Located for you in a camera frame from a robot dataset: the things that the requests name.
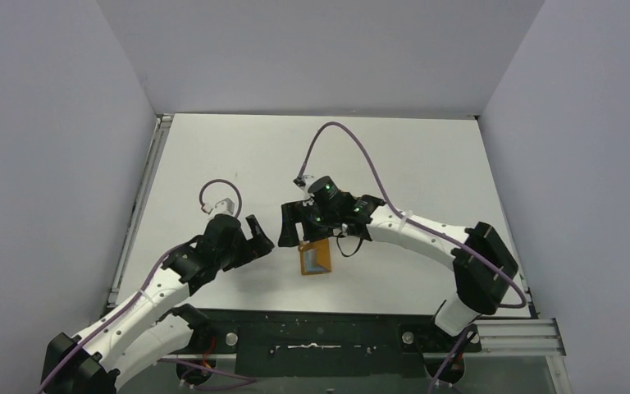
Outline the orange leather card holder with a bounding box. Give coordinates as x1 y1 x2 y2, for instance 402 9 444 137
298 239 332 276

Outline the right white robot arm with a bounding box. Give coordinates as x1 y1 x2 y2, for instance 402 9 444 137
278 176 518 350

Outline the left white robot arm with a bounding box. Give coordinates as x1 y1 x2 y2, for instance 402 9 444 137
38 213 274 393

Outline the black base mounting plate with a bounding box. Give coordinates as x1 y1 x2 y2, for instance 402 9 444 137
130 307 482 384

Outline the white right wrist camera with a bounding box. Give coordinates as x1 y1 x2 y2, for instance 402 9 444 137
293 174 317 191

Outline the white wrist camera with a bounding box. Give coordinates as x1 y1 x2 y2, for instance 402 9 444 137
208 198 236 217
293 174 317 191

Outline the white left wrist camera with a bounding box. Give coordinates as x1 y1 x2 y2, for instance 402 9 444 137
208 198 236 217

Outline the aluminium side rail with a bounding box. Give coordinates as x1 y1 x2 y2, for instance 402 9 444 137
106 113 175 310

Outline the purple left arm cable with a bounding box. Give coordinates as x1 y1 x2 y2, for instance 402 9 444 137
36 179 258 394

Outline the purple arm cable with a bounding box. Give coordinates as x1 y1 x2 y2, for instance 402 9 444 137
293 121 528 394
36 179 258 394

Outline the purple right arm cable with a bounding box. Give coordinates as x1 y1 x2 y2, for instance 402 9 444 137
293 121 528 394

